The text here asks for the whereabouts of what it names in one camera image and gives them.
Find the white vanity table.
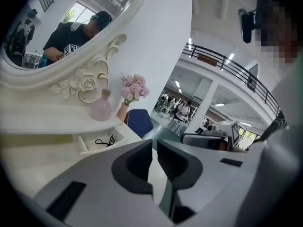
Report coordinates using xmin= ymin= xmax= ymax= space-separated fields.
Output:
xmin=0 ymin=98 xmax=144 ymax=198

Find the pink round bottle with cork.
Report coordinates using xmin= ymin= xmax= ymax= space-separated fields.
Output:
xmin=90 ymin=88 xmax=112 ymax=122

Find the pink flower bouquet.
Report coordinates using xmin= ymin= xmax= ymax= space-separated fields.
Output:
xmin=120 ymin=73 xmax=151 ymax=105

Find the grey draped table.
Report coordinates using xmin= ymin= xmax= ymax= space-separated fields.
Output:
xmin=166 ymin=120 xmax=190 ymax=137

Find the blue chair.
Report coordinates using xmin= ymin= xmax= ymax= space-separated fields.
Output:
xmin=124 ymin=108 xmax=154 ymax=139

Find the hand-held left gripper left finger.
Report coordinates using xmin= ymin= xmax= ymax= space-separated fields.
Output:
xmin=33 ymin=139 xmax=176 ymax=227

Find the black balcony railing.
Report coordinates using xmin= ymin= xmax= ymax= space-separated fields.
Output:
xmin=181 ymin=43 xmax=285 ymax=119

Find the white vanity drawer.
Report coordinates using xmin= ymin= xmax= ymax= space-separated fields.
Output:
xmin=77 ymin=126 xmax=127 ymax=156

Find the white ornate framed mirror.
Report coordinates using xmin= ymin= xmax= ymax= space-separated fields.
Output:
xmin=0 ymin=0 xmax=152 ymax=106

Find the pink vase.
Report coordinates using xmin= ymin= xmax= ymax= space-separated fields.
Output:
xmin=116 ymin=102 xmax=130 ymax=122

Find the black eyelash curler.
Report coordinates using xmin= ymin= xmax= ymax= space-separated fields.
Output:
xmin=95 ymin=135 xmax=116 ymax=148

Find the black head-mounted camera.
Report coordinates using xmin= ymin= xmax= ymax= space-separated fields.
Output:
xmin=237 ymin=0 xmax=275 ymax=44

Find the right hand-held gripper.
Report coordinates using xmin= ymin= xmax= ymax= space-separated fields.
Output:
xmin=180 ymin=119 xmax=248 ymax=152

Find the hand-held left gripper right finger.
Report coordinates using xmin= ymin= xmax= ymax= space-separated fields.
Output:
xmin=157 ymin=139 xmax=259 ymax=225

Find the brown sign board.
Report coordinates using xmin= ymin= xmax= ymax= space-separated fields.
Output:
xmin=196 ymin=53 xmax=218 ymax=67

